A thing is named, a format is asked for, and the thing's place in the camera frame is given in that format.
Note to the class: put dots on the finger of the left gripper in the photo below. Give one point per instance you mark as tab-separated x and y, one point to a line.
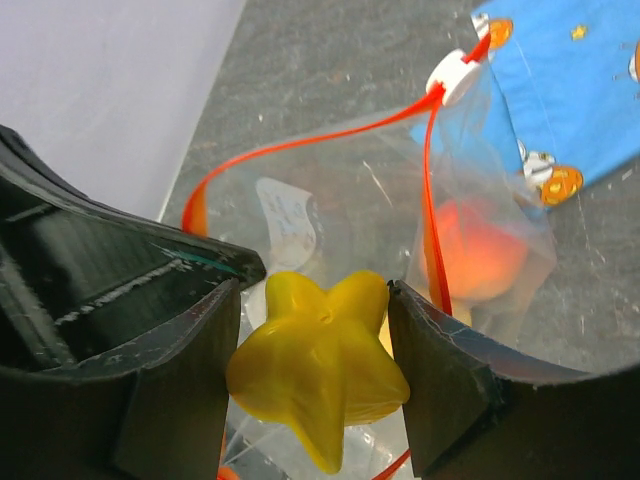
79	278

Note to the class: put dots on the clear zip bag orange zipper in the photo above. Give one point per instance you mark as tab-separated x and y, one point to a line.
361	196

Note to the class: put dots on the blue cartoon print cloth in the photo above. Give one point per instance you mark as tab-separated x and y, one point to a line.
564	90

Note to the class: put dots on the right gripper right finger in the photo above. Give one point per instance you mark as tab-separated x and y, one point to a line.
481	410

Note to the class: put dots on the orange peach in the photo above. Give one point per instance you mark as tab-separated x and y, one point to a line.
481	260

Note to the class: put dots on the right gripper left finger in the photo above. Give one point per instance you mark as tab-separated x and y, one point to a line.
152	408

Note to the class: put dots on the yellow banana toy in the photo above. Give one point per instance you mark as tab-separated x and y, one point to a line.
317	365

